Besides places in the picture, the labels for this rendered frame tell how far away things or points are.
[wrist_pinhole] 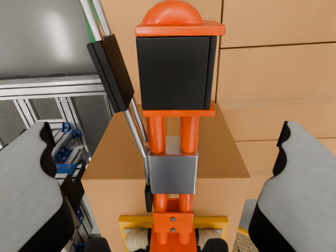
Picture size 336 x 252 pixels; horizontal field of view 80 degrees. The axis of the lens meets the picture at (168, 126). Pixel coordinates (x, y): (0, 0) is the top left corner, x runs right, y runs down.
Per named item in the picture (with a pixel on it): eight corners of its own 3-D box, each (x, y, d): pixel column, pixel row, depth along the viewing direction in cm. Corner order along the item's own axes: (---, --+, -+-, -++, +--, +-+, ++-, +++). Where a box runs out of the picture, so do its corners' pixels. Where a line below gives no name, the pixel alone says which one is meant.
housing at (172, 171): (194, 171, 32) (197, 195, 28) (151, 171, 32) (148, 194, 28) (197, 134, 28) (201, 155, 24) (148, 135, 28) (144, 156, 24)
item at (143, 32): (207, 97, 25) (215, 117, 20) (147, 97, 25) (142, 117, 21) (215, 20, 20) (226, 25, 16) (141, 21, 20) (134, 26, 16)
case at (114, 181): (207, 201, 112) (222, 288, 78) (135, 201, 113) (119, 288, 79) (218, 102, 80) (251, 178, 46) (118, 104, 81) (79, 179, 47)
